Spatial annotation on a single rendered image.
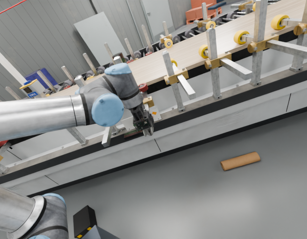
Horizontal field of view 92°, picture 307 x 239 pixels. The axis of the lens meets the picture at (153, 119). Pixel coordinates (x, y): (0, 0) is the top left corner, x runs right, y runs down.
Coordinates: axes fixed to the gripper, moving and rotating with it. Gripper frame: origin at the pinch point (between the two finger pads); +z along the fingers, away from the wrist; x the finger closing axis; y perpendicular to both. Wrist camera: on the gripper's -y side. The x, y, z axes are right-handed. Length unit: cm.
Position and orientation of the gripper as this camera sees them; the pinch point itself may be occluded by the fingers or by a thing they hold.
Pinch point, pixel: (150, 132)
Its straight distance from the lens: 77.3
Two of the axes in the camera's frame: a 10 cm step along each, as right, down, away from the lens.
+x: 9.4, -3.2, -1.3
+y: 0.9, 5.7, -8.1
